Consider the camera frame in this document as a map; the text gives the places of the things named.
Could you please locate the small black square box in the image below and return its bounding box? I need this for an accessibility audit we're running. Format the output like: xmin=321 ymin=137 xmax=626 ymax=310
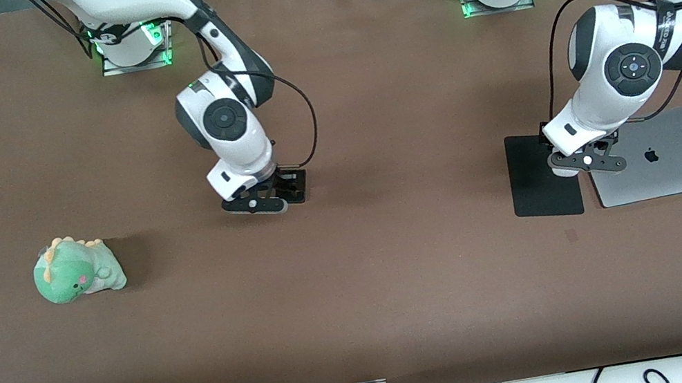
xmin=271 ymin=166 xmax=313 ymax=209

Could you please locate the black mouse pad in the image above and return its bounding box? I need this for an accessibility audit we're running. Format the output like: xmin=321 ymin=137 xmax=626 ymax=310
xmin=502 ymin=125 xmax=586 ymax=226

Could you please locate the green dinosaur plush toy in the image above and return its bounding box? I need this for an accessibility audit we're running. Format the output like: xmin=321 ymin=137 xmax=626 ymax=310
xmin=27 ymin=226 xmax=130 ymax=308

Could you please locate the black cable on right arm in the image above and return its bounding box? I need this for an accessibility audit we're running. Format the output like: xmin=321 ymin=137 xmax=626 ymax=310
xmin=23 ymin=0 xmax=325 ymax=211

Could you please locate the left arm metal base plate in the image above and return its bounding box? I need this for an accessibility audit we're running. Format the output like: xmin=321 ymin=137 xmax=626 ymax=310
xmin=458 ymin=0 xmax=538 ymax=21

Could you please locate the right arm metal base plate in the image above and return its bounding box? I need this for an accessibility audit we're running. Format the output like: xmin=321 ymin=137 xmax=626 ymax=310
xmin=98 ymin=39 xmax=177 ymax=78

